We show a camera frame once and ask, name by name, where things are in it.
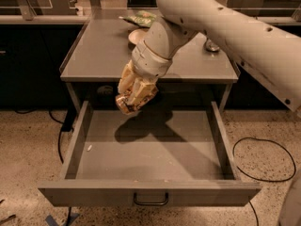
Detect blue soda can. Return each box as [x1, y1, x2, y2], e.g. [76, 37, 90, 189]
[205, 39, 220, 53]

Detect open grey drawer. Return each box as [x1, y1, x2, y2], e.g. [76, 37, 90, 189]
[39, 102, 261, 207]

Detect green chip bag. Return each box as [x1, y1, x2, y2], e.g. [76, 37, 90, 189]
[119, 10, 156, 28]

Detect blue tape on floor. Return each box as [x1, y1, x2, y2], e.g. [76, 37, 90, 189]
[44, 213, 81, 226]

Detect crushed orange soda can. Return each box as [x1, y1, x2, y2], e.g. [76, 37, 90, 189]
[116, 89, 158, 115]

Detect white bowl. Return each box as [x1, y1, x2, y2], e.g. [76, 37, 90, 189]
[128, 28, 148, 45]

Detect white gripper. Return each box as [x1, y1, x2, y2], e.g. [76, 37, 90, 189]
[118, 40, 172, 106]

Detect black floor cable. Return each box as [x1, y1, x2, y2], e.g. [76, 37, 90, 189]
[13, 107, 75, 226]
[231, 137, 297, 226]

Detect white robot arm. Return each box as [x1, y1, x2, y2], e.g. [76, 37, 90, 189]
[116, 0, 301, 114]

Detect black drawer handle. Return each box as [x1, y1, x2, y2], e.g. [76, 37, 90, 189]
[133, 192, 169, 206]

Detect grey counter cabinet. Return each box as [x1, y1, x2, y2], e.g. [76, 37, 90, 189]
[61, 9, 238, 113]

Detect black floor cable right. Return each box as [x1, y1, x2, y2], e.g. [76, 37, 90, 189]
[231, 137, 297, 226]

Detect black floor cable left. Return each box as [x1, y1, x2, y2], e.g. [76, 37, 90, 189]
[13, 107, 75, 226]

